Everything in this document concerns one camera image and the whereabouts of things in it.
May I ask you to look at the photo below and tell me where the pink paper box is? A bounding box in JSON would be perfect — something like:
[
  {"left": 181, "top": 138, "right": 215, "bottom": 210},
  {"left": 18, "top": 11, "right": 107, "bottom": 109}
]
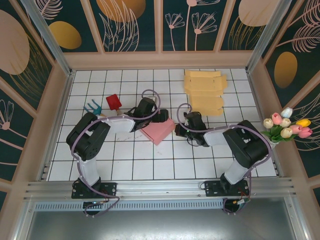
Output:
[{"left": 139, "top": 117, "right": 175, "bottom": 146}]

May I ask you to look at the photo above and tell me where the yellow paper box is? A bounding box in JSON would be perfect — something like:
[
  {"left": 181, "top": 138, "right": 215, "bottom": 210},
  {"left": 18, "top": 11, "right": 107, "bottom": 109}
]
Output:
[{"left": 184, "top": 69, "right": 229, "bottom": 117}]

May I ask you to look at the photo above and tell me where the red toy shovel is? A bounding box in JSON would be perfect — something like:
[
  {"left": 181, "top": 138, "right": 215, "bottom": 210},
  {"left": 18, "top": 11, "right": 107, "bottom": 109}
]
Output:
[{"left": 105, "top": 93, "right": 125, "bottom": 117}]

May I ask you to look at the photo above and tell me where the teal toy rake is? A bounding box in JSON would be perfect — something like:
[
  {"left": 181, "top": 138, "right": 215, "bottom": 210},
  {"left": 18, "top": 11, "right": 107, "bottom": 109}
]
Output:
[{"left": 83, "top": 99, "right": 106, "bottom": 117}]

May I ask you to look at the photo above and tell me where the artificial tulip bouquet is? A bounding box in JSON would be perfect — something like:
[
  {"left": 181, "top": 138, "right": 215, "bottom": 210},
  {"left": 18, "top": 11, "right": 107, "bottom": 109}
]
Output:
[{"left": 259, "top": 106, "right": 313, "bottom": 145}]

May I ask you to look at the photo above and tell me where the grey metal sheet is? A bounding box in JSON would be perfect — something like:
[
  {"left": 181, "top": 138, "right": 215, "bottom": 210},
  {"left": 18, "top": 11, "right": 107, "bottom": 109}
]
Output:
[{"left": 24, "top": 209, "right": 308, "bottom": 240}]

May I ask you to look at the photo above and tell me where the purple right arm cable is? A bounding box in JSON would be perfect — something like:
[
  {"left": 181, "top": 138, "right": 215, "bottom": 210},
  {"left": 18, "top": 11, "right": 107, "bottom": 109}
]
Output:
[{"left": 176, "top": 102, "right": 273, "bottom": 216}]

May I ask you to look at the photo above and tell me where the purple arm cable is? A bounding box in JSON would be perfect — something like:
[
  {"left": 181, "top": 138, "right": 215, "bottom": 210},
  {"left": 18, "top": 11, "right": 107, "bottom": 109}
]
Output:
[
  {"left": 71, "top": 89, "right": 162, "bottom": 218},
  {"left": 176, "top": 102, "right": 273, "bottom": 216}
]

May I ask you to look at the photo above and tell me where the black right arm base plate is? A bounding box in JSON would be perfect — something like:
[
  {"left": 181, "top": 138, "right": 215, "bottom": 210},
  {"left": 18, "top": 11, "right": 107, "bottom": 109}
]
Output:
[{"left": 204, "top": 179, "right": 251, "bottom": 198}]

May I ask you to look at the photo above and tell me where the aluminium mounting rail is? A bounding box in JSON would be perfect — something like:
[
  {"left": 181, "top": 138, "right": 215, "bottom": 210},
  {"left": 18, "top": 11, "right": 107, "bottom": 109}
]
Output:
[{"left": 23, "top": 177, "right": 300, "bottom": 201}]

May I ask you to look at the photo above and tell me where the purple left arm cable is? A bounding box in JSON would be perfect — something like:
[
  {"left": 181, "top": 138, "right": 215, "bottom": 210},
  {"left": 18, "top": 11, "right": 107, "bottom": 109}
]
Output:
[{"left": 71, "top": 89, "right": 162, "bottom": 218}]

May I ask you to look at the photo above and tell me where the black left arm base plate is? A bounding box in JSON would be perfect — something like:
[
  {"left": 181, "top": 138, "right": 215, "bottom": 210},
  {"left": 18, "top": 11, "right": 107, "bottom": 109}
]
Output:
[{"left": 71, "top": 181, "right": 118, "bottom": 200}]

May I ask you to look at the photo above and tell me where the slotted grey cable tray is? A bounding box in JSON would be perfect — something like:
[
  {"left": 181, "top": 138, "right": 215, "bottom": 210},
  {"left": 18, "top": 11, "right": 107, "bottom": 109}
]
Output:
[{"left": 33, "top": 199, "right": 225, "bottom": 211}]

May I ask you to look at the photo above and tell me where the aluminium frame post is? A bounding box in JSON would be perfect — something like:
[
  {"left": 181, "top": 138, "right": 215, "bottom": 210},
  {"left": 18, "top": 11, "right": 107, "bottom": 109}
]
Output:
[
  {"left": 21, "top": 0, "right": 76, "bottom": 77},
  {"left": 246, "top": 0, "right": 293, "bottom": 73}
]

